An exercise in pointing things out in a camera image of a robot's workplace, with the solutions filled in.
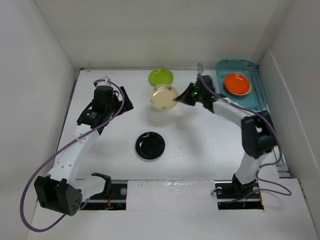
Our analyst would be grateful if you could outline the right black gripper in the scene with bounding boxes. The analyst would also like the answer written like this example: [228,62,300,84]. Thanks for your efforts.
[176,82,205,106]

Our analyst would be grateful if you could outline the cream plate small flowers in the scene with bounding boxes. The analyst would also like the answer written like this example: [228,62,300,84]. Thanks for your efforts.
[149,84,179,111]

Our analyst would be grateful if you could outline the orange plate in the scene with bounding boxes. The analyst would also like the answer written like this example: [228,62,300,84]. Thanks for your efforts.
[224,73,251,95]

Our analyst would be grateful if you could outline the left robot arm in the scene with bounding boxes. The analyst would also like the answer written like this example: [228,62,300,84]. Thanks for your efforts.
[34,85,134,216]

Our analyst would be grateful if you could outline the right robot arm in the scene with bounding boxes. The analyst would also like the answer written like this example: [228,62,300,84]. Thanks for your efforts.
[174,75,277,199]

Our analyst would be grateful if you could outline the teal transparent plastic bin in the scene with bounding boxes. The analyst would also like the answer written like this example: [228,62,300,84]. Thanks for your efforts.
[215,59,268,112]

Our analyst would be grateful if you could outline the green plate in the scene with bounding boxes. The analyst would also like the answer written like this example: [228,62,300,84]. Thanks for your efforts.
[148,68,174,86]

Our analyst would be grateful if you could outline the black plate lower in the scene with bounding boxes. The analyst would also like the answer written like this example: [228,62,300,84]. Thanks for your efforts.
[135,131,166,161]

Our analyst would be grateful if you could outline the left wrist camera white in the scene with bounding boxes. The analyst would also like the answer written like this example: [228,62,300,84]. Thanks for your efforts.
[97,76,111,86]

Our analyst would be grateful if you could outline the metal rail front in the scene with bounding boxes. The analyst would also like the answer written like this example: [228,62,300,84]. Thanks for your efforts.
[85,179,263,211]

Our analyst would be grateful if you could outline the metal rail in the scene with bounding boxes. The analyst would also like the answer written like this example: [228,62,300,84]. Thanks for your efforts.
[264,104,292,179]
[85,179,263,211]

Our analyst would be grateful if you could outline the metal rail right side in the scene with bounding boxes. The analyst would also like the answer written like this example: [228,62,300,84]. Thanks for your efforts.
[264,104,292,179]

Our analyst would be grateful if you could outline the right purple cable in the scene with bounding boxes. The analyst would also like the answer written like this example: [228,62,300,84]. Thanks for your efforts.
[196,62,293,205]

